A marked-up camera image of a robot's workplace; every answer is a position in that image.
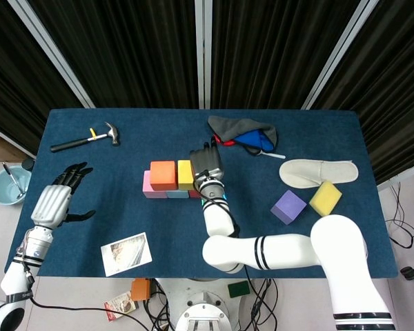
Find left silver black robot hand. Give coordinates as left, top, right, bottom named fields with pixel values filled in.
left=30, top=161, right=97, bottom=229

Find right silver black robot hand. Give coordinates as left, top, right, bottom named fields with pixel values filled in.
left=188, top=141, right=226, bottom=182

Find light blue plastic bowl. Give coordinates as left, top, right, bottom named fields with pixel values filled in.
left=0, top=165, right=32, bottom=207

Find white plastic stick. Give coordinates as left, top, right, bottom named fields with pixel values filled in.
left=258, top=150, right=286, bottom=160

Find orange foam cube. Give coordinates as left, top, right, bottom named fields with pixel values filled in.
left=149, top=160, right=177, bottom=192

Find yellow foam cube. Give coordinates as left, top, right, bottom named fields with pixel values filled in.
left=177, top=159, right=196, bottom=191

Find white slipper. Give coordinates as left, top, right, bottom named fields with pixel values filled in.
left=279, top=159, right=359, bottom=190

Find red printed snack packet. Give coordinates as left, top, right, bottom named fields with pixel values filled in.
left=103, top=291, right=139, bottom=323

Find printed photo card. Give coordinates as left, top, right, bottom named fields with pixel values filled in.
left=100, top=232, right=153, bottom=278

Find blue fabric table cover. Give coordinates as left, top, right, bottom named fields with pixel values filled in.
left=5, top=108, right=400, bottom=279

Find white partition frame post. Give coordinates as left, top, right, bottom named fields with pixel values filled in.
left=194, top=0, right=213, bottom=110
left=6, top=0, right=96, bottom=110
left=302, top=0, right=370, bottom=110

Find black floor cable bundle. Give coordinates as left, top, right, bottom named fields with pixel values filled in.
left=143, top=277, right=280, bottom=331

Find light blue foam cube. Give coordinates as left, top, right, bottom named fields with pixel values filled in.
left=166, top=188, right=190, bottom=200

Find black pleated curtain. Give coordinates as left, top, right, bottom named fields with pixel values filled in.
left=0, top=0, right=82, bottom=156
left=312, top=0, right=414, bottom=185
left=210, top=0, right=362, bottom=110
left=27, top=0, right=199, bottom=110

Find pink foam cube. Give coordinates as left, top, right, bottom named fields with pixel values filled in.
left=142, top=170, right=169, bottom=200

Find purple foam cube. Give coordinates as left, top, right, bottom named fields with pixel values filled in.
left=270, top=189, right=308, bottom=225

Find grey cloth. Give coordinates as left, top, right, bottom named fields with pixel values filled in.
left=207, top=115, right=279, bottom=152

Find blue black-rimmed pad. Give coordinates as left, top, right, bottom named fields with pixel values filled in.
left=234, top=129, right=275, bottom=156

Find yellow green sponge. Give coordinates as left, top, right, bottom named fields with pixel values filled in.
left=308, top=180, right=343, bottom=218

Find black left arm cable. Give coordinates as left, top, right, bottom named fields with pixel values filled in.
left=19, top=241, right=142, bottom=331

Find dark green box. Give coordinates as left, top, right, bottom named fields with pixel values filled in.
left=227, top=280, right=251, bottom=299

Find white partition frame rail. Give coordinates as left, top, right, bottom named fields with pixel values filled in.
left=0, top=121, right=39, bottom=159
left=377, top=161, right=414, bottom=192

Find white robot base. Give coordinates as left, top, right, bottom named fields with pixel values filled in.
left=155, top=277, right=256, bottom=331

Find red disc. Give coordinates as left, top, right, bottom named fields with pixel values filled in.
left=213, top=133, right=236, bottom=147

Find thin black floor cable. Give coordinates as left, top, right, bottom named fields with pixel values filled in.
left=386, top=182, right=414, bottom=251

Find orange box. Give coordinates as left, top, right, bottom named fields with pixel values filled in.
left=130, top=278, right=152, bottom=302

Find claw hammer black handle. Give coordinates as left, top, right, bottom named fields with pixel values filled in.
left=50, top=121, right=121, bottom=153

